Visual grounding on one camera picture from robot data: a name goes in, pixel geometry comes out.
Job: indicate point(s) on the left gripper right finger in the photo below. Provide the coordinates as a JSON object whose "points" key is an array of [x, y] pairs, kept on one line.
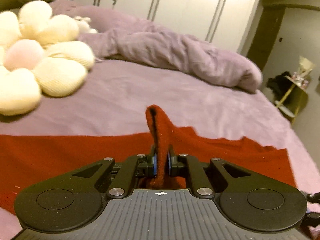
{"points": [[191, 169]]}

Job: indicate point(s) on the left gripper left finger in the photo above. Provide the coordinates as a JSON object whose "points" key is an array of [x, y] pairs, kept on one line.
{"points": [[129, 172]]}

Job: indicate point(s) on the red knit cardigan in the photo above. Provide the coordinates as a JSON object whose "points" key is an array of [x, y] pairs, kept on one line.
{"points": [[26, 160]]}

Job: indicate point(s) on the purple bed sheet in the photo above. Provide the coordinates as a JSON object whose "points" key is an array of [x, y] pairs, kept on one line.
{"points": [[114, 99]]}

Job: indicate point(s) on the yellow legged side table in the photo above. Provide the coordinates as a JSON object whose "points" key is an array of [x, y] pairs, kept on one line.
{"points": [[290, 104]]}

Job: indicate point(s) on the black cloth on table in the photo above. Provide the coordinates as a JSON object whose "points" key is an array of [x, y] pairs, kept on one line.
{"points": [[279, 85]]}

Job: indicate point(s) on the purple crumpled duvet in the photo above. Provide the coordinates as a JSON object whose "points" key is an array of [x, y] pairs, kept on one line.
{"points": [[129, 38]]}

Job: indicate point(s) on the wrapped flower bouquet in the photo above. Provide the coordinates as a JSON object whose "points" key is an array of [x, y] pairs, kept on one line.
{"points": [[301, 76]]}

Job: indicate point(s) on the cream flower shaped pillow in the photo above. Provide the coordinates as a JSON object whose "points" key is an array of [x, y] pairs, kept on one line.
{"points": [[40, 54]]}

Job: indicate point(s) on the small white plush toy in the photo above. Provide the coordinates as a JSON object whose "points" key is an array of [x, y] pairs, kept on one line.
{"points": [[84, 25]]}

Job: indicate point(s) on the dark wooden door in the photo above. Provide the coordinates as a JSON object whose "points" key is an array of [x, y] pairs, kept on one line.
{"points": [[265, 35]]}

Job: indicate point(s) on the white wardrobe with handles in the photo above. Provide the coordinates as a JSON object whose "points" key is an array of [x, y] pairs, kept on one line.
{"points": [[224, 23]]}

